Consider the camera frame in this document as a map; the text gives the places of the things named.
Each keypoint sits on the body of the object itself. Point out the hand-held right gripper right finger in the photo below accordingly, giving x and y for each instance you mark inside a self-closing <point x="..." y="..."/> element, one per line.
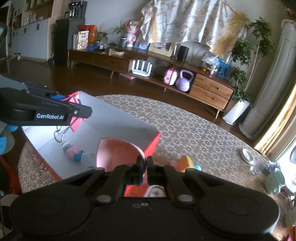
<point x="152" y="172"/>

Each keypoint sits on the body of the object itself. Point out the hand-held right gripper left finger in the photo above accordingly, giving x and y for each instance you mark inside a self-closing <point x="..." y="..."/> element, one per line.
<point x="140" y="171"/>

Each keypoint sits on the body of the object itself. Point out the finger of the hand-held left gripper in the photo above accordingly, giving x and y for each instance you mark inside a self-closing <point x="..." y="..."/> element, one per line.
<point x="79" y="111"/>
<point x="56" y="96"/>

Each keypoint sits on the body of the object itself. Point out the pink bowl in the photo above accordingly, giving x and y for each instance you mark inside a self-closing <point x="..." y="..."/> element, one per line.
<point x="115" y="153"/>

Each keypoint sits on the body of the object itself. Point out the red cardboard box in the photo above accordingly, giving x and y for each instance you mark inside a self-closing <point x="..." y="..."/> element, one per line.
<point x="111" y="118"/>

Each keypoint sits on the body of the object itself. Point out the drink can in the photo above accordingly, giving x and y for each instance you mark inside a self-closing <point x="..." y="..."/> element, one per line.
<point x="157" y="190"/>

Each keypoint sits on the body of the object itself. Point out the red packet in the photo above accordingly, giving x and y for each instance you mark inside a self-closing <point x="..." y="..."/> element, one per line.
<point x="134" y="190"/>

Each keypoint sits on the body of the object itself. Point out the orange block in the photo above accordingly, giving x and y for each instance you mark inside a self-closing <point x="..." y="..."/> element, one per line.
<point x="186" y="162"/>

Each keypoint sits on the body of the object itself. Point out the dark broom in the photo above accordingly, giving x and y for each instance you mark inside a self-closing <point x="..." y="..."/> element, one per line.
<point x="50" y="60"/>

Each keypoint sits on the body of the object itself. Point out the clear plastic container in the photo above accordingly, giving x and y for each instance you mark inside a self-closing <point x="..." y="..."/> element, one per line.
<point x="89" y="160"/>

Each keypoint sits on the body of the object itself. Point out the black cabinet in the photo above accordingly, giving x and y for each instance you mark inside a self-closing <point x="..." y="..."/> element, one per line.
<point x="62" y="41"/>

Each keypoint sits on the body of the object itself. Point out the pink flat box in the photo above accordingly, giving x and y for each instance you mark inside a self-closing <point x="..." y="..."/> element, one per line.
<point x="127" y="76"/>

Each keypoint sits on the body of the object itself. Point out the cereal bag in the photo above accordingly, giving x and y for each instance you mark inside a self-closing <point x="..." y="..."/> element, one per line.
<point x="82" y="39"/>

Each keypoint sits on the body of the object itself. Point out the flat cardboard box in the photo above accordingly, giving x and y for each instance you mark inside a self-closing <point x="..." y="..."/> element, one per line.
<point x="116" y="52"/>

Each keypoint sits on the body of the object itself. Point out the orange box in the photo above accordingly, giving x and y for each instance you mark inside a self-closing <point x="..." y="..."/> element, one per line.
<point x="93" y="32"/>

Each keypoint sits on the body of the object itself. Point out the red gift box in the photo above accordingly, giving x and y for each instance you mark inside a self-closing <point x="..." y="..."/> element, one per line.
<point x="84" y="27"/>

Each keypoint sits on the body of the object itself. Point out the small potted plant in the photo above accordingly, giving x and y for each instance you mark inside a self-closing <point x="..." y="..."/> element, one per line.
<point x="101" y="36"/>

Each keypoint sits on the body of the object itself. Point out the white router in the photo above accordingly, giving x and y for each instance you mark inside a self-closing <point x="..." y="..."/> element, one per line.
<point x="142" y="68"/>

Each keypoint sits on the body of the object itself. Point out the potted spider plant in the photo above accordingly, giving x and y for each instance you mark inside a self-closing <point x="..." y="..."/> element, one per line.
<point x="122" y="34"/>

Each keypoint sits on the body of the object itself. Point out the coffee machine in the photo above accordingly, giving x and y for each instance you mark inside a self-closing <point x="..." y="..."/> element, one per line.
<point x="77" y="9"/>

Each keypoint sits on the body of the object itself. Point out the pink doll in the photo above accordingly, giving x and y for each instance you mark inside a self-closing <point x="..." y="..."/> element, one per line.
<point x="131" y="33"/>

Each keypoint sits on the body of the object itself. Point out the white saucer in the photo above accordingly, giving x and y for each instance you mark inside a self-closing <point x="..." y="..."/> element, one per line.
<point x="247" y="155"/>

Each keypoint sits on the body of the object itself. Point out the purple kettlebell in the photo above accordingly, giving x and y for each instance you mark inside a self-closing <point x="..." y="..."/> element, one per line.
<point x="184" y="81"/>

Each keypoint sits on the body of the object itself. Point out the pink toy case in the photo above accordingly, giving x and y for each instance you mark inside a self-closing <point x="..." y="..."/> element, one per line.
<point x="170" y="76"/>

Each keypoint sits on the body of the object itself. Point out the wooden tv cabinet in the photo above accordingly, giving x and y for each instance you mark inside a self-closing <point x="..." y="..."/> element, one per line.
<point x="208" y="90"/>

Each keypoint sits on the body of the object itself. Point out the clear glass cup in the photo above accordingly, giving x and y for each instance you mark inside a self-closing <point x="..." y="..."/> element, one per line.
<point x="254" y="168"/>

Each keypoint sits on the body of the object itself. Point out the black speaker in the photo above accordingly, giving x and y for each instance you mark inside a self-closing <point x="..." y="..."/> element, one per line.
<point x="182" y="53"/>

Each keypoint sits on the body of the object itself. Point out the teal mug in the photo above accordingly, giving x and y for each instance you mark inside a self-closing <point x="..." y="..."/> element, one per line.
<point x="274" y="183"/>

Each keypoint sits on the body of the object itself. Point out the clear plastic bag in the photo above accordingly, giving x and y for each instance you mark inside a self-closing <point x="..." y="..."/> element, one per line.
<point x="209" y="60"/>

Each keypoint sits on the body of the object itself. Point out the potted tree in white pot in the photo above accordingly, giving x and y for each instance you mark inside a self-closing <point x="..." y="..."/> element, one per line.
<point x="242" y="69"/>

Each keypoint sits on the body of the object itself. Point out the patterned draped cloth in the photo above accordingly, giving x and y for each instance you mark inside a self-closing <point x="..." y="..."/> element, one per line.
<point x="192" y="23"/>

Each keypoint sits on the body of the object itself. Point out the standing air conditioner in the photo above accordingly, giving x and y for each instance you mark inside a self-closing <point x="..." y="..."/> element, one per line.
<point x="270" y="81"/>

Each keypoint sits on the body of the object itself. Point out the grey wall cabinets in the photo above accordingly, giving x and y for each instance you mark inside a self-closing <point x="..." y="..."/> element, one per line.
<point x="30" y="39"/>

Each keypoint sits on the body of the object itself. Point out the picture frame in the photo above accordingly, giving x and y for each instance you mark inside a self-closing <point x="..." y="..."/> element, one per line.
<point x="161" y="49"/>

